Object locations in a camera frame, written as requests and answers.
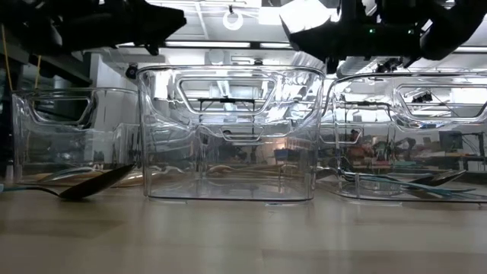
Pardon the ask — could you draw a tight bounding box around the yellow hanging cable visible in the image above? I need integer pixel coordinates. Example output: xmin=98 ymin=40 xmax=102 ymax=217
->
xmin=33 ymin=55 xmax=42 ymax=89
xmin=0 ymin=24 xmax=12 ymax=92

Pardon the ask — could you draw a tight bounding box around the black spoon teal handle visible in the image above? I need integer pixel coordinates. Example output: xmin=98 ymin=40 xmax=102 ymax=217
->
xmin=344 ymin=171 xmax=487 ymax=199
xmin=0 ymin=163 xmax=136 ymax=201
xmin=409 ymin=169 xmax=467 ymax=188

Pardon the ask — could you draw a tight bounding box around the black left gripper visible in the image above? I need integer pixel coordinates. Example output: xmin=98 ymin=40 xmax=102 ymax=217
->
xmin=56 ymin=0 xmax=187 ymax=56

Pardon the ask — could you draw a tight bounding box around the clear plastic bin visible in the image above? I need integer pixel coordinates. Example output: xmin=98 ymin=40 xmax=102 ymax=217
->
xmin=135 ymin=64 xmax=326 ymax=202
xmin=11 ymin=88 xmax=145 ymax=187
xmin=317 ymin=72 xmax=487 ymax=203

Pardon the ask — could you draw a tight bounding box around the black ceiling camera cluster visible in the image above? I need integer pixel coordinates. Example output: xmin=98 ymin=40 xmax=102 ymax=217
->
xmin=376 ymin=57 xmax=404 ymax=74

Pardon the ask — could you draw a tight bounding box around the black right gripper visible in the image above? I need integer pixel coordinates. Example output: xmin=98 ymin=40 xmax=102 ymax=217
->
xmin=282 ymin=0 xmax=422 ymax=74

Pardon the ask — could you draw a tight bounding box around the white ring ceiling lamp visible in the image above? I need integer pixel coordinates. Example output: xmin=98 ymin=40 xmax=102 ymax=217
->
xmin=222 ymin=9 xmax=244 ymax=32

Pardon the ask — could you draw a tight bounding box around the long ceiling light bar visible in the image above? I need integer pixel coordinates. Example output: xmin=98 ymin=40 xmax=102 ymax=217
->
xmin=117 ymin=39 xmax=487 ymax=53

